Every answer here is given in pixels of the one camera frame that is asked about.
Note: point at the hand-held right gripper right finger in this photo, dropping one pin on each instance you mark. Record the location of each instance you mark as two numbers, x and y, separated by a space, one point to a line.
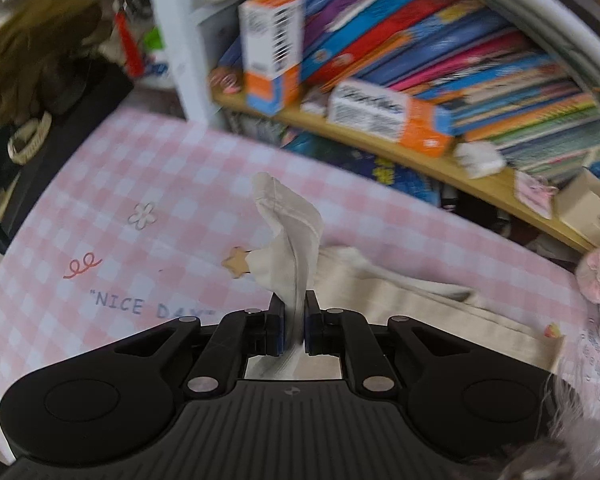
308 332

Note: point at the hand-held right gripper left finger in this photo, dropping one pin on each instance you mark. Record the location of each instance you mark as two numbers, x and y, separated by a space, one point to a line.
278 332

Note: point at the cream garment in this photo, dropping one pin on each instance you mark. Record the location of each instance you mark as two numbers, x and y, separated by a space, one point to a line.
290 220

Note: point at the dark blue book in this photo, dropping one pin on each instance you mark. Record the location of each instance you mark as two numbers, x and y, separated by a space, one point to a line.
370 167

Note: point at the wooden bookshelf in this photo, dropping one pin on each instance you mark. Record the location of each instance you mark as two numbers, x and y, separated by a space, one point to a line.
430 166

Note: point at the pink checked mat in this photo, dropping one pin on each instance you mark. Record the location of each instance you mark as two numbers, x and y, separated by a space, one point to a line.
105 200

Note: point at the long orange white box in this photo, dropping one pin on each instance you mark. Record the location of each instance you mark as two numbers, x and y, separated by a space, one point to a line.
380 112

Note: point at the small white crumpled item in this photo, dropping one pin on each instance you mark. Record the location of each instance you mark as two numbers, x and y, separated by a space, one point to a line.
480 157

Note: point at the small pink card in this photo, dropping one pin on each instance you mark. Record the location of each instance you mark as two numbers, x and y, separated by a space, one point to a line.
532 192

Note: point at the tall orange white box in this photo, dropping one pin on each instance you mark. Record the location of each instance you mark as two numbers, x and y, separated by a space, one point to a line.
272 50

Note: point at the fluffy grey fur item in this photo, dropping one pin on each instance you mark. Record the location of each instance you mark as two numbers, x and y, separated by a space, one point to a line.
575 435

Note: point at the beige cardboard box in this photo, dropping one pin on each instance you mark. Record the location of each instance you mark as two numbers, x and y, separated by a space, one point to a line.
582 205

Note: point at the row of colourful books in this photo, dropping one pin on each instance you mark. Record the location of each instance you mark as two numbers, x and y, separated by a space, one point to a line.
455 45

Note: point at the red pointed item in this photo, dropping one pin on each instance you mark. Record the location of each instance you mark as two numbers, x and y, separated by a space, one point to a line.
130 45

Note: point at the brown furry item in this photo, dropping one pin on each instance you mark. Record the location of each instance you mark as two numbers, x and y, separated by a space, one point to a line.
30 55

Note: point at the white shelf post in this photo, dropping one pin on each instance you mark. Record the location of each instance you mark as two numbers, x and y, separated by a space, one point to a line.
185 35

